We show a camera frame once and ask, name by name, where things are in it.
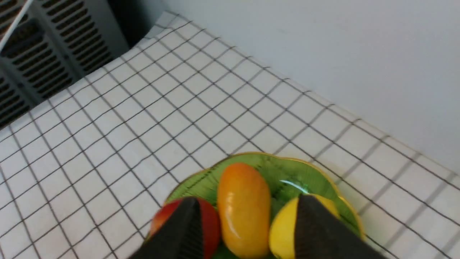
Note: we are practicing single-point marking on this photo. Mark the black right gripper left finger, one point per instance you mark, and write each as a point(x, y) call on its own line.
point(177, 233)

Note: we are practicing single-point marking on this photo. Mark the red apple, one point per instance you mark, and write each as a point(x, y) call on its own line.
point(211, 227)

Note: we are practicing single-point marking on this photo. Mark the orange mango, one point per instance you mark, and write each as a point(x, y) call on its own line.
point(244, 206)

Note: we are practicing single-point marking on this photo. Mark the yellow lemon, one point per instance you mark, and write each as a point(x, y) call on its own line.
point(281, 238)

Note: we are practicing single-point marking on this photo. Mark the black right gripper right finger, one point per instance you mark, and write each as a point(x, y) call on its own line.
point(320, 235)

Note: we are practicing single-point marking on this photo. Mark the white grid tablecloth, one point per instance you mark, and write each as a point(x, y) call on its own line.
point(83, 172)

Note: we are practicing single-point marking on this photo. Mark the grey vented cabinet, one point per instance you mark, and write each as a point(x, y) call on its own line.
point(56, 43)

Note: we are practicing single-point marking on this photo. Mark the green leaf-pattern plate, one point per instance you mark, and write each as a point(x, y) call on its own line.
point(285, 177)

